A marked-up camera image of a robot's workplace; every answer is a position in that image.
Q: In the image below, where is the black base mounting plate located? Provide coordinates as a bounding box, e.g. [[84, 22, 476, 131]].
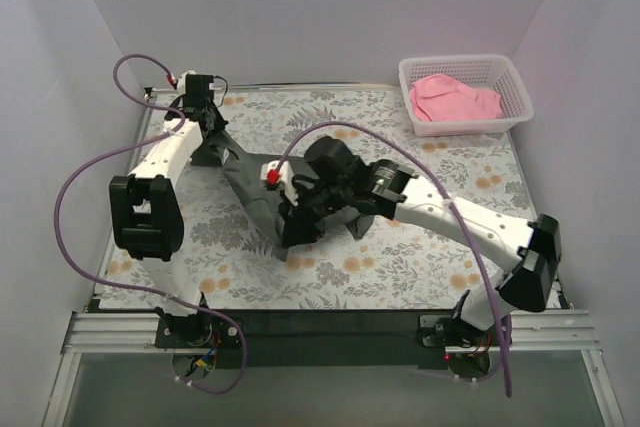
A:
[[155, 309, 502, 374]]

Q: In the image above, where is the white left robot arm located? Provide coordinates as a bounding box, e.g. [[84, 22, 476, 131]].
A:
[[109, 93, 225, 346]]

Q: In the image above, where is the aluminium frame rail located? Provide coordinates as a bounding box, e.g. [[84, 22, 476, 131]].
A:
[[65, 309, 601, 352]]

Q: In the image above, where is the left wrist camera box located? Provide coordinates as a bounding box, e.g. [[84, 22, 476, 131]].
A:
[[166, 70, 228, 97]]

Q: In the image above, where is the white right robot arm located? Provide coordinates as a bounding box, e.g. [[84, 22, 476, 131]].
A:
[[261, 136, 561, 331]]

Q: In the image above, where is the white plastic laundry basket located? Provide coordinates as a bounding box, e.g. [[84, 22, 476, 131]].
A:
[[398, 54, 534, 137]]

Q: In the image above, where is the pink t shirt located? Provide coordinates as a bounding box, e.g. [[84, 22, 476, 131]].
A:
[[409, 74, 503, 122]]

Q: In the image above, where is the dark grey t shirt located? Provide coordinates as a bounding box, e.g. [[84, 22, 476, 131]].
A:
[[192, 131, 374, 261]]

